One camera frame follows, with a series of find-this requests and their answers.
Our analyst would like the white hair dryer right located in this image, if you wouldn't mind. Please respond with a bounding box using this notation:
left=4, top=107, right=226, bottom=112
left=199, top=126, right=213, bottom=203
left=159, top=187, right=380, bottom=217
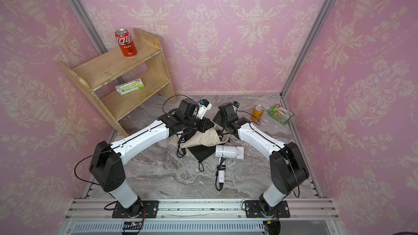
left=215, top=145, right=244, bottom=191

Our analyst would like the black drawstring bag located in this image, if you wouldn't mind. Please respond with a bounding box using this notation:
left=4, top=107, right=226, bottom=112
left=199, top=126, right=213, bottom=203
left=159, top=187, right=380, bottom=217
left=188, top=145, right=216, bottom=172

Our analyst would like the red cola can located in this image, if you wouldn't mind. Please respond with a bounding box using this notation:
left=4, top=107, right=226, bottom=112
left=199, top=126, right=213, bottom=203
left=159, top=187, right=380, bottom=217
left=115, top=29, right=137, bottom=57

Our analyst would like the white hair dryer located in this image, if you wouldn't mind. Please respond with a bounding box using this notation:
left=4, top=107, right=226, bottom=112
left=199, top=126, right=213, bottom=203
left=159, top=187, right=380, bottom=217
left=215, top=145, right=244, bottom=191
left=176, top=129, right=196, bottom=158

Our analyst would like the orange soda can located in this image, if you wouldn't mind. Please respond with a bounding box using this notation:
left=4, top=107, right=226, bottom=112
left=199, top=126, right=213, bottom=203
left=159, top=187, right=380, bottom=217
left=251, top=104, right=265, bottom=125

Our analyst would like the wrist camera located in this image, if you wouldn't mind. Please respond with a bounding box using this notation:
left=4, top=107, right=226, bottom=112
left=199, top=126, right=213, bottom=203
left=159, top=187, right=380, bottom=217
left=197, top=99, right=212, bottom=119
left=232, top=101, right=239, bottom=112

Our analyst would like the left aluminium corner post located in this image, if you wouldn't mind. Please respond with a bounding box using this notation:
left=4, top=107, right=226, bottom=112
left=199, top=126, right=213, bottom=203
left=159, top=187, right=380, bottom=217
left=68, top=0, right=108, bottom=54

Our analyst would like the green snack packet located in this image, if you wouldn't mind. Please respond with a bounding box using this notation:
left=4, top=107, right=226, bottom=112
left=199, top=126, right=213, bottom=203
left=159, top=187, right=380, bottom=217
left=268, top=104, right=294, bottom=125

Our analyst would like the green white box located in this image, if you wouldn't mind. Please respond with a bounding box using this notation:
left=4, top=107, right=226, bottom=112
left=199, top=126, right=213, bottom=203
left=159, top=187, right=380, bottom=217
left=115, top=78, right=144, bottom=95

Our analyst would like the white hair dryer left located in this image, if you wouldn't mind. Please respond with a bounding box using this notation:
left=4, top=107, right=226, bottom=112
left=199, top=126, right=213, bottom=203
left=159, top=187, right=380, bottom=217
left=176, top=129, right=196, bottom=158

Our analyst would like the right aluminium corner post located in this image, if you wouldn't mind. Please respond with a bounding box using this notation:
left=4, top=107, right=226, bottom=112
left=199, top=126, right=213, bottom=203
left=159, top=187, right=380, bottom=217
left=280, top=0, right=336, bottom=100

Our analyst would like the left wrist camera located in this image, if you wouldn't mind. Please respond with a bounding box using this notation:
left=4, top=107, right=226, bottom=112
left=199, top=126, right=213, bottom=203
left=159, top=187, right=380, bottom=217
left=197, top=99, right=212, bottom=119

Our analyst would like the wooden two-tier shelf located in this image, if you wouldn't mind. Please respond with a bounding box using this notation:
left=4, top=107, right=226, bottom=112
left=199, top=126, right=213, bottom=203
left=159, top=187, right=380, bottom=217
left=58, top=28, right=174, bottom=137

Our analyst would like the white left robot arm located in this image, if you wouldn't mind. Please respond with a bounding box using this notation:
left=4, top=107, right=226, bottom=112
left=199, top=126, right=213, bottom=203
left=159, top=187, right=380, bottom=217
left=89, top=99, right=214, bottom=218

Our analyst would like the aluminium corner post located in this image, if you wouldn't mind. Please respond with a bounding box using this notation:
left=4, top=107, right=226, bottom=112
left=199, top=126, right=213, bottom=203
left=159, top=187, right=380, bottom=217
left=68, top=0, right=108, bottom=54
left=280, top=0, right=336, bottom=100

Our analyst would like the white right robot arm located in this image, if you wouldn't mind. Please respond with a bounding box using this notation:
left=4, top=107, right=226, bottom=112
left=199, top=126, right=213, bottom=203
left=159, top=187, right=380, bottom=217
left=213, top=102, right=310, bottom=216

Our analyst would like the beige hair dryer bag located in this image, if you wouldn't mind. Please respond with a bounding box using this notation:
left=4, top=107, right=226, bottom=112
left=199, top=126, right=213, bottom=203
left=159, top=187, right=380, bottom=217
left=180, top=127, right=230, bottom=148

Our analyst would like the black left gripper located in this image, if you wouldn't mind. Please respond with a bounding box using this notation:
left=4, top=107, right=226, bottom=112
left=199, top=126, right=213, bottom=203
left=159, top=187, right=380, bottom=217
left=183, top=115, right=216, bottom=132

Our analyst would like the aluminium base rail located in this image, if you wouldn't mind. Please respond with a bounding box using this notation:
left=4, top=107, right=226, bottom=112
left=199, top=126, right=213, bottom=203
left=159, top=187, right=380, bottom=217
left=59, top=198, right=344, bottom=235

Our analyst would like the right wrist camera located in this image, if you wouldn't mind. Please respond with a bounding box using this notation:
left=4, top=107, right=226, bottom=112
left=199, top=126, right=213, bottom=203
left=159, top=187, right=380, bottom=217
left=232, top=101, right=239, bottom=112

